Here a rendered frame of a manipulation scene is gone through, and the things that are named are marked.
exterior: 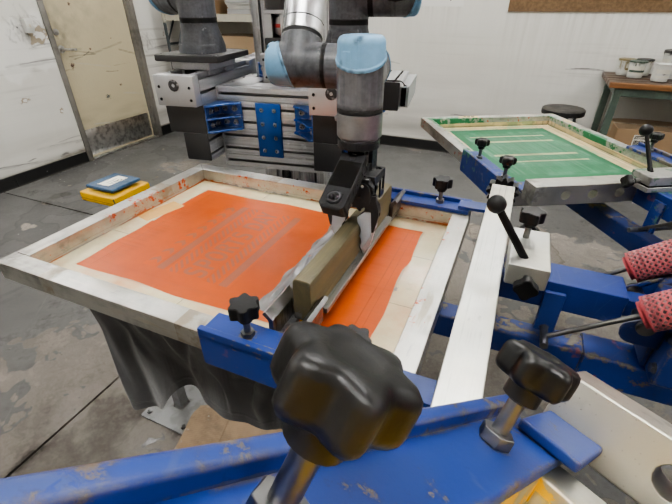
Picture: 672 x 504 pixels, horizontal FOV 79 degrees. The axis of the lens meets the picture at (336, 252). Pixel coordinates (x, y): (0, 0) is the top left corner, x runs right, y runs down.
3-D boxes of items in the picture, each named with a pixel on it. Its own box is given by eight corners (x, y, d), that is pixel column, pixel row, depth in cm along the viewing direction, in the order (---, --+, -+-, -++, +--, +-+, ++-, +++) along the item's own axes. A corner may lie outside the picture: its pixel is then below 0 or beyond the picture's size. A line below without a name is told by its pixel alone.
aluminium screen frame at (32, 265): (4, 278, 78) (-5, 261, 76) (203, 175, 123) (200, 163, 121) (402, 423, 51) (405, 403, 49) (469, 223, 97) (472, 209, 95)
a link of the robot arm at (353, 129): (374, 118, 62) (325, 113, 65) (372, 148, 64) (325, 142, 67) (388, 108, 68) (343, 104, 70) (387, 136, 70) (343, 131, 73)
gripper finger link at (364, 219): (385, 242, 80) (380, 198, 76) (375, 257, 75) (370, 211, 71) (370, 241, 81) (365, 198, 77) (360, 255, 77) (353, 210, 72)
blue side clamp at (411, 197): (345, 212, 105) (345, 187, 101) (352, 204, 109) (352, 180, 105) (464, 235, 94) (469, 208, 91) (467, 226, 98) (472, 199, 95)
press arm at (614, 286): (496, 296, 67) (503, 271, 64) (499, 277, 71) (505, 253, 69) (617, 325, 61) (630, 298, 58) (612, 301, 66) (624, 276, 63)
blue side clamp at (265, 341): (204, 362, 61) (195, 328, 58) (224, 341, 65) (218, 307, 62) (396, 435, 51) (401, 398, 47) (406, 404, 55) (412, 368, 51)
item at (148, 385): (132, 411, 102) (75, 273, 80) (143, 400, 105) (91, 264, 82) (293, 486, 86) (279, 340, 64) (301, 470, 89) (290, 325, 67)
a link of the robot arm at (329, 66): (333, 39, 75) (320, 44, 66) (394, 40, 74) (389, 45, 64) (333, 84, 80) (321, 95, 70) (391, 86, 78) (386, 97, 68)
